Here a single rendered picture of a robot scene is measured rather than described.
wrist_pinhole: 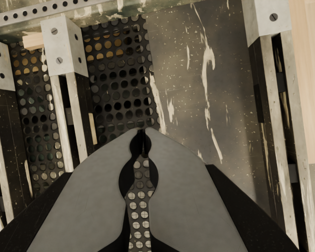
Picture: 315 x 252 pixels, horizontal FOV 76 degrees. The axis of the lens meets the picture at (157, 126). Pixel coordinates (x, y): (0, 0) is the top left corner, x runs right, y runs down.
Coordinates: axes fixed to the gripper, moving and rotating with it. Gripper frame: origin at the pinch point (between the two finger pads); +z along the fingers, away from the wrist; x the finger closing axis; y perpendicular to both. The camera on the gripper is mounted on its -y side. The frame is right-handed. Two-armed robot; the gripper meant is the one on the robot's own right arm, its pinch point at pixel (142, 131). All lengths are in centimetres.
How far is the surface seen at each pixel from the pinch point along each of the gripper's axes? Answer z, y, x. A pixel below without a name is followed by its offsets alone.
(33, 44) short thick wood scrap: 46, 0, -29
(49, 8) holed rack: 44, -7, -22
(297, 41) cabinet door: 35.4, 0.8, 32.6
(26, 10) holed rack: 45, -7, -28
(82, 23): 46.2, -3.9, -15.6
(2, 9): 47, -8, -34
